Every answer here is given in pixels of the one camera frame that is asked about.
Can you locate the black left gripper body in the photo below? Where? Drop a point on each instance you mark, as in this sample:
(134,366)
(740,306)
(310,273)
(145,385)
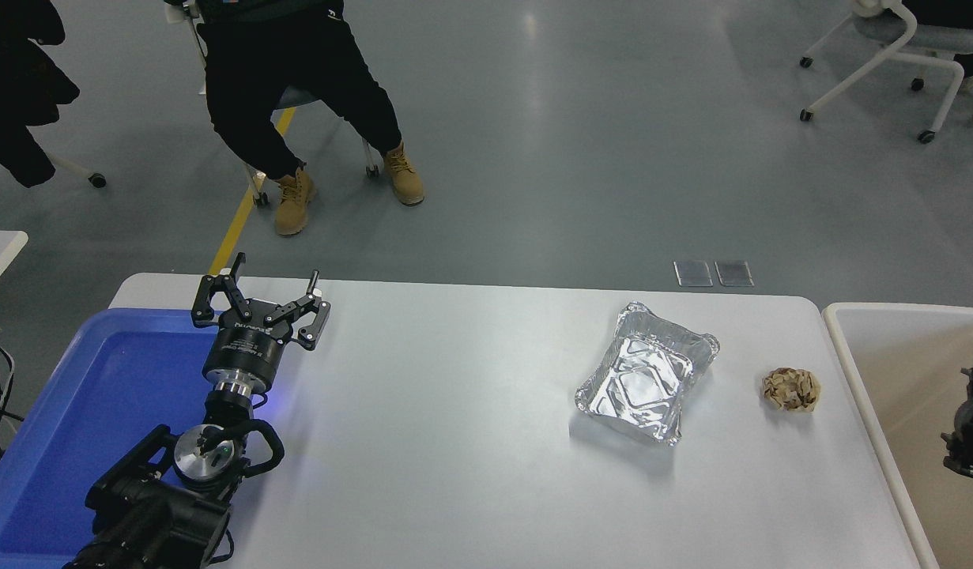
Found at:
(245,356)

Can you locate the large pale bin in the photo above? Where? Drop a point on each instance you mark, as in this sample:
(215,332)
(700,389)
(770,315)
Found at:
(889,371)

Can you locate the blue plastic tray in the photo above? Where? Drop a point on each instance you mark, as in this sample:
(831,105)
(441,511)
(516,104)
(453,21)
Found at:
(99,395)

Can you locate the crumpled tan paper ball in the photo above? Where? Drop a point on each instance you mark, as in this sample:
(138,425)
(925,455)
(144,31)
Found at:
(790,390)

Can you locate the white chair leg with caster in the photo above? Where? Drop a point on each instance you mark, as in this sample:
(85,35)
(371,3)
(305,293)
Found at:
(71,166)

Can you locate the silver floor plate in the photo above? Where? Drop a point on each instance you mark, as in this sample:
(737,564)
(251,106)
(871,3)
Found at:
(693,273)
(733,273)

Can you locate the black jacket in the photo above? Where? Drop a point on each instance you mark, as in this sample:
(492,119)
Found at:
(20,79)

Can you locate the silver foil tray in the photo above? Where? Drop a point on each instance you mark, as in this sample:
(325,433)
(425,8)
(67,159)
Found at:
(644,379)

